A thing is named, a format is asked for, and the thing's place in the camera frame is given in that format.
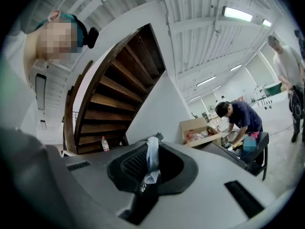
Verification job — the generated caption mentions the person's head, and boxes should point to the person's head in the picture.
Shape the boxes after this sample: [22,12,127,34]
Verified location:
[25,9,84,64]

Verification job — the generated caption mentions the white bathtub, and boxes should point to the white bathtub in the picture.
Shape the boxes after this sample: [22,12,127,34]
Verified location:
[252,91,294,131]

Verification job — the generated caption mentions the large open cardboard box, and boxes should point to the large open cardboard box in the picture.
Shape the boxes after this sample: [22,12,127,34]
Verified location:
[179,117,231,148]

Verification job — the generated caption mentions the teal box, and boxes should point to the teal box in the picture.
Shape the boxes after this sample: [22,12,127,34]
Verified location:
[242,135,258,153]

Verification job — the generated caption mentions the dark wooden staircase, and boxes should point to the dark wooden staircase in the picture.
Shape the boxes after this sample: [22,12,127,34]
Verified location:
[62,22,167,155]

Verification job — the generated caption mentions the head-worn camera with teal band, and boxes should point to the head-worn camera with teal band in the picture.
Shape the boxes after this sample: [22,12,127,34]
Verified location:
[35,12,100,49]

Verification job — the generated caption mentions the blue checked clothes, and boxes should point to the blue checked clothes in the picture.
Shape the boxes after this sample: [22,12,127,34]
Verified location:
[142,136,163,185]

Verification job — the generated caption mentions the red label water bottle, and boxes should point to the red label water bottle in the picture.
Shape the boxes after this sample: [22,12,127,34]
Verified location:
[101,135,111,153]

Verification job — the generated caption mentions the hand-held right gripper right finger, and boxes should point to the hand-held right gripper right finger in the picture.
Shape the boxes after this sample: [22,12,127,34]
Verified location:
[145,139,281,229]

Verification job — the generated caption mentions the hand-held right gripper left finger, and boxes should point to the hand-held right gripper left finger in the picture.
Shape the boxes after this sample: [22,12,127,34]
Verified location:
[46,137,158,229]

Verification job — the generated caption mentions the black table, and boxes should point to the black table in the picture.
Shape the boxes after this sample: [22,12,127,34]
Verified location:
[220,130,270,181]

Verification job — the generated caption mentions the person's white t-shirt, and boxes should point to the person's white t-shirt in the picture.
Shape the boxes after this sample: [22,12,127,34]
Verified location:
[0,29,38,140]

